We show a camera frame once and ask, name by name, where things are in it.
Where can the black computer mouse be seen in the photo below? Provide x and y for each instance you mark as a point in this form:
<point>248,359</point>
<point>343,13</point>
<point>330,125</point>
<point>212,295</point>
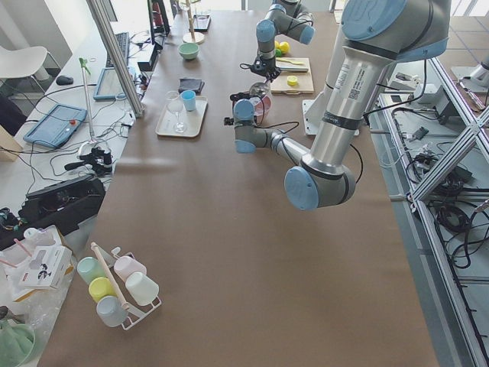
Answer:
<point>64,80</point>

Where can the white chair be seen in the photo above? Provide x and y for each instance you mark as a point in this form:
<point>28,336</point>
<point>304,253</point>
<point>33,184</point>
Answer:
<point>23,63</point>

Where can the metal muddler black tip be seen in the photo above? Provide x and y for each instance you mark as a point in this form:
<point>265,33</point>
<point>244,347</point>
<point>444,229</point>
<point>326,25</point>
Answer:
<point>287,69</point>

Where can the blue teach pendant near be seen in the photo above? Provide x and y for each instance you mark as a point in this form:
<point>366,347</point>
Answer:
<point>56,127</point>

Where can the yellow cup on rack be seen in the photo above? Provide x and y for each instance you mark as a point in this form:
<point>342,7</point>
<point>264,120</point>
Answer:
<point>99,288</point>

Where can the grey cup on rack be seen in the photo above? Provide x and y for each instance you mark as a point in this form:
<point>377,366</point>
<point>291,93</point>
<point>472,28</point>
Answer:
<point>111,311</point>

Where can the white wire cup rack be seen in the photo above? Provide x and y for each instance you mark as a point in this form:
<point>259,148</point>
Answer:
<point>136,313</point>

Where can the halved lemon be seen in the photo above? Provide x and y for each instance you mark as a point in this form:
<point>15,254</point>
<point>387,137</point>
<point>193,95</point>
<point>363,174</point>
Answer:
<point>292,80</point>

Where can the blue teach pendant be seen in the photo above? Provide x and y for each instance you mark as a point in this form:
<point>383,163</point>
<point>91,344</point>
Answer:
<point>56,127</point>
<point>108,86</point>

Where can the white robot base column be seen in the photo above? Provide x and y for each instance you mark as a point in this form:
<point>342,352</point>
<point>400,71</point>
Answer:
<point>313,110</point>

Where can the green cup on rack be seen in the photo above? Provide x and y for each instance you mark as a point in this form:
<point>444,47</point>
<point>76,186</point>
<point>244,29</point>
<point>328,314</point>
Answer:
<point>89,269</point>

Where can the white product box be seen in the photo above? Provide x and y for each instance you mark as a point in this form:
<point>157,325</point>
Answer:
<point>46,268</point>

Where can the white cup on rack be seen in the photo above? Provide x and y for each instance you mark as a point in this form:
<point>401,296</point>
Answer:
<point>143,289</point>

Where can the pink cup on rack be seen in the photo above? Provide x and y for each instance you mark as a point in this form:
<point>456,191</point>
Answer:
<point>125,266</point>

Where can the aluminium frame post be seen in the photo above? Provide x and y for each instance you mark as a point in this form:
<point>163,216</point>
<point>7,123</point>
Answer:
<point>102,22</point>

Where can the blue teach pendant far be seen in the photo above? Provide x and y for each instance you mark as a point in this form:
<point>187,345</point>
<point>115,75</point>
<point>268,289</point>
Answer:
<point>108,86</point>

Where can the black keyboard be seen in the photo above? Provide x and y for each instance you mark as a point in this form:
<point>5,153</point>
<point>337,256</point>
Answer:
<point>123,42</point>

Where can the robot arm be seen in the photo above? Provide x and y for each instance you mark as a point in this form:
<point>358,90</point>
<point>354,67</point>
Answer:
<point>289,18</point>
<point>372,36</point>

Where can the green bowl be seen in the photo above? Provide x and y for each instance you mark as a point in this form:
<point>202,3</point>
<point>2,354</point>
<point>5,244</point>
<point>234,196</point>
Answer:
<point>188,51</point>

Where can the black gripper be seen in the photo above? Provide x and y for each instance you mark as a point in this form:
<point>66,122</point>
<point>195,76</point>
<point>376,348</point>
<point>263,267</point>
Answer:
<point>266,65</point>

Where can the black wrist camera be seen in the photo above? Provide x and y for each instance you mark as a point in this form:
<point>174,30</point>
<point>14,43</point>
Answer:
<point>239,96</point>
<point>255,67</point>

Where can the wooden rack handle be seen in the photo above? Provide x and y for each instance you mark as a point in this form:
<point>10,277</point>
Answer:
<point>96,249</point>

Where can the beige serving tray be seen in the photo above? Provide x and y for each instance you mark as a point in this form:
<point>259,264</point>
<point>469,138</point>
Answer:
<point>192,120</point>

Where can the clear wine glass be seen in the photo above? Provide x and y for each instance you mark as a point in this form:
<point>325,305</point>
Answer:
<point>175,107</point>

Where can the wooden cutting board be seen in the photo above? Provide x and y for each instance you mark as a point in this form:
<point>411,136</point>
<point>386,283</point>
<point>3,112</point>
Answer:
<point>305,80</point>

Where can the light blue cup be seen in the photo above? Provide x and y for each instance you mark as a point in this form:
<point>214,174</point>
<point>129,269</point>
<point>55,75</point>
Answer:
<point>189,100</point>

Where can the pink bowl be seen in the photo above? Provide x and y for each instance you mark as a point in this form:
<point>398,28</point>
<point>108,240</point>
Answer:
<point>262,105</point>

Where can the metal ice scoop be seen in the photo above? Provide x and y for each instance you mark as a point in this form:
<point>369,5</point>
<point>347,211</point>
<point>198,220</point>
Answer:
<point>260,89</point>

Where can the grey folded cloth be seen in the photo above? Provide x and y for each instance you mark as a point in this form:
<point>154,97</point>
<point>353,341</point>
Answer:
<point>196,85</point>

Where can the black electronics box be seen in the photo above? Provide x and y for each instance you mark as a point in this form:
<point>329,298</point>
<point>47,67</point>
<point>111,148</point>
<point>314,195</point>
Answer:
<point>64,204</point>

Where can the yellow plastic knife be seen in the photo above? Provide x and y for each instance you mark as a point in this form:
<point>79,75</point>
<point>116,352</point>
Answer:
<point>288,60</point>

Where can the wooden mug tree stand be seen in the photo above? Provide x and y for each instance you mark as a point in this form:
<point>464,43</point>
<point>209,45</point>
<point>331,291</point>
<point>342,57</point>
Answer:
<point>191,36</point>

